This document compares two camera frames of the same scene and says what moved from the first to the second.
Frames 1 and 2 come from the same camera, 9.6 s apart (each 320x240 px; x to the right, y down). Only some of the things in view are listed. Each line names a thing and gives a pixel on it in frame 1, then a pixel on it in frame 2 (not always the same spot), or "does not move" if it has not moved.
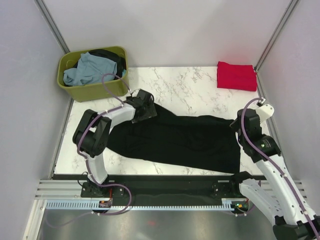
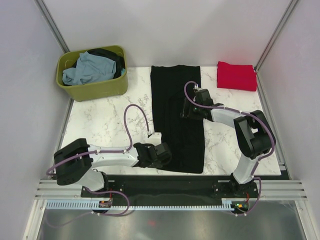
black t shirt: x=160 y=136 -> x=184 y=136
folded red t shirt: x=236 y=76 does not move
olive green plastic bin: x=93 y=92 does not move
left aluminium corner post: x=46 y=14 does not move
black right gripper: x=233 y=125 -> x=184 y=112
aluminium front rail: x=61 y=190 does not move
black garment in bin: x=105 y=55 does not move
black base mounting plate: x=165 y=187 does not move
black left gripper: x=150 y=112 -> x=157 y=165
